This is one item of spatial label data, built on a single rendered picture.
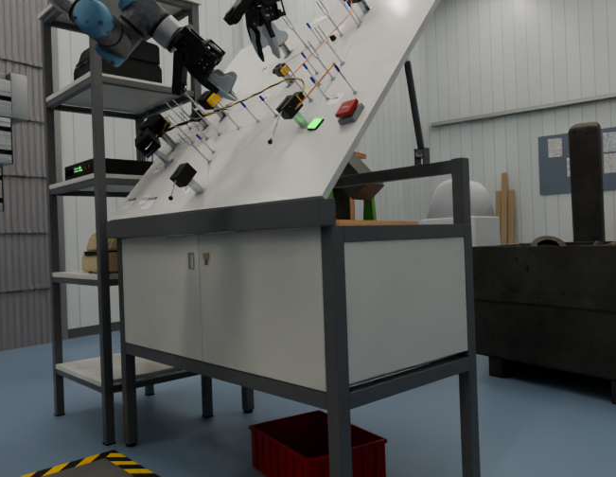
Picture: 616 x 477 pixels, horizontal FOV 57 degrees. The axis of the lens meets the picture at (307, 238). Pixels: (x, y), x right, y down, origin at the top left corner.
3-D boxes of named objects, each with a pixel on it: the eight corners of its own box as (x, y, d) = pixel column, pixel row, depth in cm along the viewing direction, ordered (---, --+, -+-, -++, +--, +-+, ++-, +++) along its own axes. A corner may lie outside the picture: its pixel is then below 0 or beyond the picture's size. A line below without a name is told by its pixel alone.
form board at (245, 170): (112, 223, 220) (108, 220, 219) (243, 52, 264) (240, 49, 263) (325, 201, 133) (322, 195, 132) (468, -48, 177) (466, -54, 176)
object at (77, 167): (96, 173, 226) (95, 156, 226) (63, 182, 253) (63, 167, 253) (170, 177, 249) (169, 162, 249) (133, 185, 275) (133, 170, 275)
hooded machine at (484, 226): (421, 305, 632) (416, 182, 633) (446, 298, 680) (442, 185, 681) (481, 308, 588) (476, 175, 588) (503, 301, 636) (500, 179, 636)
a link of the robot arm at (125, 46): (80, 39, 136) (110, 3, 136) (99, 54, 148) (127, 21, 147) (104, 60, 136) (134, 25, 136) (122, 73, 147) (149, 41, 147)
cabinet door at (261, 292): (324, 393, 136) (317, 227, 136) (201, 362, 177) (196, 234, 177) (331, 390, 138) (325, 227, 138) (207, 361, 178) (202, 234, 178)
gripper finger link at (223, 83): (243, 91, 145) (216, 65, 143) (230, 107, 148) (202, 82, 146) (247, 87, 148) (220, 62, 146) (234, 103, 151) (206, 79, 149)
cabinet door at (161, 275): (202, 362, 177) (197, 234, 177) (124, 342, 218) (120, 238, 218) (207, 360, 179) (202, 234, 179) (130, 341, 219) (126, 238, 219)
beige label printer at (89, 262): (104, 273, 229) (102, 224, 229) (80, 273, 244) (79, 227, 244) (169, 269, 251) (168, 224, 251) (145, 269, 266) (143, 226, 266)
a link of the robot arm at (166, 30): (148, 41, 143) (161, 34, 150) (163, 54, 144) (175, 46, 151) (164, 17, 139) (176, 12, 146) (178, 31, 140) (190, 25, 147)
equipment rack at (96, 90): (105, 447, 220) (88, -34, 220) (51, 415, 264) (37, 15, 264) (216, 415, 254) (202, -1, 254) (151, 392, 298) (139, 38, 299)
